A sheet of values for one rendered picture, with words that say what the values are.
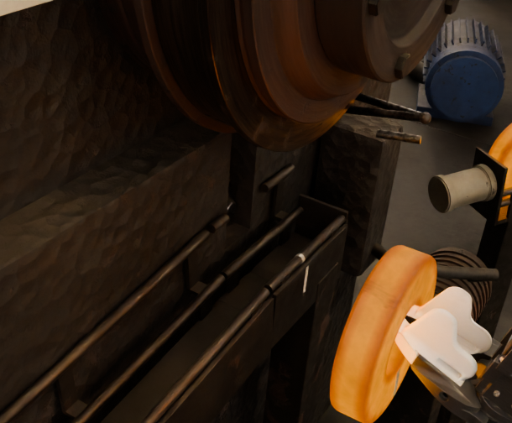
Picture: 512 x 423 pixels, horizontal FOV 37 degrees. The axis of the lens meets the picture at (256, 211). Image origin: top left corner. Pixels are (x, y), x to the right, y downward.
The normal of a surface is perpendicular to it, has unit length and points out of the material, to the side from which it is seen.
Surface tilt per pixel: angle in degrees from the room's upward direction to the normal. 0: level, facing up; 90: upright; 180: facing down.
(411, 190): 0
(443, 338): 89
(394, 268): 8
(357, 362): 73
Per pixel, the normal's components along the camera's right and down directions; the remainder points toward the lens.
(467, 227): 0.07, -0.84
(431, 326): -0.57, 0.38
